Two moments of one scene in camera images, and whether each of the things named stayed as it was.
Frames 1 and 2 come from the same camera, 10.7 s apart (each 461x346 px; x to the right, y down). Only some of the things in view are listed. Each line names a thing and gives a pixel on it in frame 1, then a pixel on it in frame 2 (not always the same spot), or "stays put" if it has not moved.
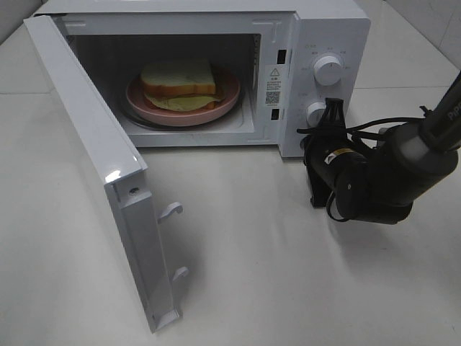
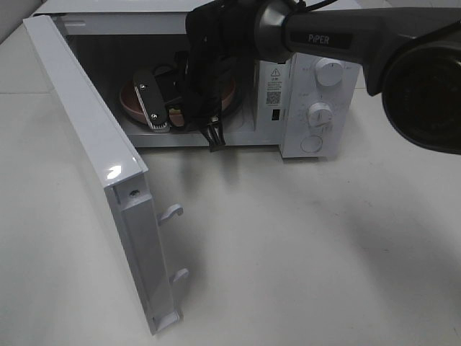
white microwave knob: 327,71 stays put
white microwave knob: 314,112 stays put
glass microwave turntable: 232,116 to 131,107
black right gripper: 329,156 to 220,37
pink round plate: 227,85 stays put
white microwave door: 120,167 stays put
